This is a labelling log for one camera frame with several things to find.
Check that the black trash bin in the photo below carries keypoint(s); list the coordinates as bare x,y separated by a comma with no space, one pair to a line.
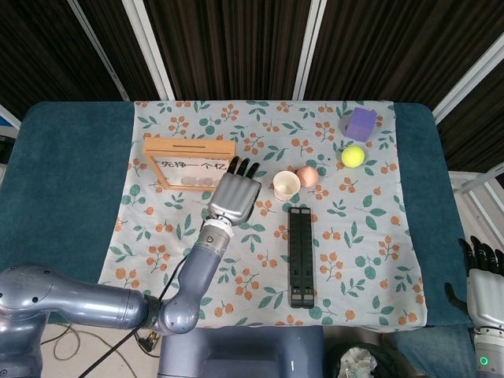
356,360

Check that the white frame post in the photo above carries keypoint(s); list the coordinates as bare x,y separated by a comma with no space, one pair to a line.
149,51
468,78
309,51

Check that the yellow tennis ball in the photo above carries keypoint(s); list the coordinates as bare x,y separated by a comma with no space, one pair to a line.
353,156

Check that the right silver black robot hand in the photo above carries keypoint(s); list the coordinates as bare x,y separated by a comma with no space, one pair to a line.
488,297

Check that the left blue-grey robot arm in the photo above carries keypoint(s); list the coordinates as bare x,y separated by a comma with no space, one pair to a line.
78,303

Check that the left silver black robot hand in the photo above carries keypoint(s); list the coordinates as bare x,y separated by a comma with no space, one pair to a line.
234,197

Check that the floral print tablecloth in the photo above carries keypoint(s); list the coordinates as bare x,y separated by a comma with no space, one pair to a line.
374,244

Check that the white aluminium frame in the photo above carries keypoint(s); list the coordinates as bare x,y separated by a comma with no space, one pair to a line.
476,185

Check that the black folding stand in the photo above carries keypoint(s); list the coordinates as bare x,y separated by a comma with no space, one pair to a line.
302,260

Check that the white paper cup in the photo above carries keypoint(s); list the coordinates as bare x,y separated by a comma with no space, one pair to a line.
286,183

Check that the blue denim trouser leg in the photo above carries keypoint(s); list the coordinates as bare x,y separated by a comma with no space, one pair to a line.
429,350

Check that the pink peach toy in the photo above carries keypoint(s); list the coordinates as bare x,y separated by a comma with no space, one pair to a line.
308,176

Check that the wooden framed coin bank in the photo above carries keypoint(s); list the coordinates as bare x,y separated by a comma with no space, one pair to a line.
189,147

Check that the thin grey frame rail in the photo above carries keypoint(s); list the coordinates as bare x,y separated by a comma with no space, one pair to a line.
98,51

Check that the purple cube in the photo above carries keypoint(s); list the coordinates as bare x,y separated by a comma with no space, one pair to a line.
361,124

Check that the black power plug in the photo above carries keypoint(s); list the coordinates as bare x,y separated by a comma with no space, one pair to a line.
149,344

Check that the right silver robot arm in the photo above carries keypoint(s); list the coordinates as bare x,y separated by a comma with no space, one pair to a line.
490,352

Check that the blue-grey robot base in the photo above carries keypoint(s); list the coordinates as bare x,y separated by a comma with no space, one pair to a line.
236,354

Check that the teal table cover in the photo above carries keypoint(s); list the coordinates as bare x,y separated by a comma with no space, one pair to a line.
59,177

